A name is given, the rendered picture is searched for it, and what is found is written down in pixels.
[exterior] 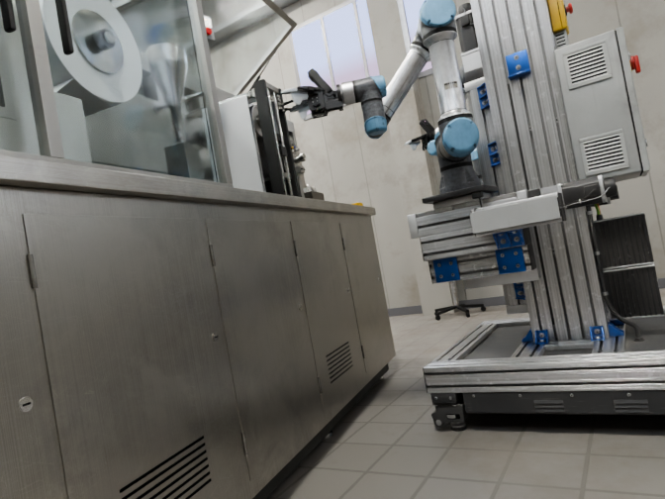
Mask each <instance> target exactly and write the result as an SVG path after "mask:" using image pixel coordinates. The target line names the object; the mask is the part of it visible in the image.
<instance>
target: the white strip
mask: <svg viewBox="0 0 665 499"><path fill-rule="evenodd" d="M249 98H251V96H250V94H245V95H242V96H239V97H237V98H234V99H231V100H228V101H225V102H222V103H219V106H220V112H221V117H222V123H223V129H224V135H225V141H226V146H227V152H228V158H229V164H230V169H231V175H232V181H233V187H234V188H240V189H247V190H254V191H261V192H263V188H262V182H261V177H260V171H259V165H258V159H257V154H256V148H255V142H254V137H253V131H252V125H251V120H250V115H249V109H248V103H247V99H249Z"/></svg>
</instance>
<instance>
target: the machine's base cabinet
mask: <svg viewBox="0 0 665 499"><path fill-rule="evenodd" d="M395 355H396V353H395V347H394V342H393V336H392V331H391V325H390V320H389V314H388V309H387V303H386V297H385V292H384V286H383V281H382V275H381V270H380V264H379V259H378V253H377V248H376V243H375V237H374V232H373V226H372V221H371V216H363V215H351V214H340V213H327V212H315V211H303V210H291V209H279V208H267V207H254V206H242V205H231V204H219V203H207V202H195V201H182V200H170V199H158V198H146V197H135V196H123V195H111V194H98V193H86V192H74V191H62V190H50V189H39V188H26V187H14V186H2V185H0V499H267V498H268V497H269V496H270V494H271V493H272V492H273V491H274V490H275V489H276V488H277V487H278V486H279V485H280V484H281V483H282V482H283V481H284V480H285V479H286V478H287V477H288V475H289V474H290V473H291V472H292V471H293V470H294V469H295V468H296V467H297V466H298V465H299V464H300V463H301V462H302V461H303V460H304V459H305V457H306V456H307V455H308V454H309V453H310V452H311V451H312V450H313V449H314V448H315V447H316V446H317V445H318V444H319V443H320V442H321V441H322V440H323V439H328V438H330V437H331V436H332V435H333V431H332V429H333V428H334V427H335V426H336V425H337V424H338V423H339V421H340V420H341V419H342V418H343V417H344V416H345V415H346V414H347V413H348V412H349V411H350V410H351V409H352V408H353V407H354V406H355V405H356V404H357V402H358V401H359V400H360V399H361V398H362V397H363V396H364V395H365V394H366V393H367V392H368V391H369V390H370V389H371V388H372V387H373V386H374V384H375V383H376V382H377V381H381V380H384V376H383V375H384V374H385V373H386V372H387V371H388V370H389V366H388V362H389V361H390V360H391V359H392V358H393V357H394V356H395Z"/></svg>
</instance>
